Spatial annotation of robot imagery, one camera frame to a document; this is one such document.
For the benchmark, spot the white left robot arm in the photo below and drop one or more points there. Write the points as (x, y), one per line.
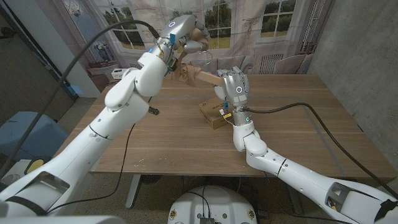
(93, 133)

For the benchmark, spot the wooden clip hanger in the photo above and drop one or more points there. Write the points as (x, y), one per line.
(210, 77)

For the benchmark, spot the small black clip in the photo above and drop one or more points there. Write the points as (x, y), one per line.
(153, 110)

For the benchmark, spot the yellow and black object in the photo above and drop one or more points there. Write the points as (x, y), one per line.
(35, 165)

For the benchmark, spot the tan elastic arm wrap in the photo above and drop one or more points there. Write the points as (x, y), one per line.
(188, 73)

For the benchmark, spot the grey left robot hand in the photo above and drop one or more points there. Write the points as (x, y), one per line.
(180, 31)

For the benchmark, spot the brown cardboard box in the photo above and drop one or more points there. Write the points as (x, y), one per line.
(214, 116)

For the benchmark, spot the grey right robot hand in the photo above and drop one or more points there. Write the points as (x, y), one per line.
(234, 87)

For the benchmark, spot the printed window backdrop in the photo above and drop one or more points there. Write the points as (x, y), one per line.
(264, 31)

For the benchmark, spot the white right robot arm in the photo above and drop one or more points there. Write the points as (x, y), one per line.
(295, 168)

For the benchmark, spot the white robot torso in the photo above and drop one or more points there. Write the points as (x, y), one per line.
(214, 202)

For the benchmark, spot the white power strip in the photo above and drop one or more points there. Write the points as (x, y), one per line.
(119, 73)

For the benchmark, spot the grey table leg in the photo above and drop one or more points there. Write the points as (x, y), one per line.
(133, 193)
(295, 199)

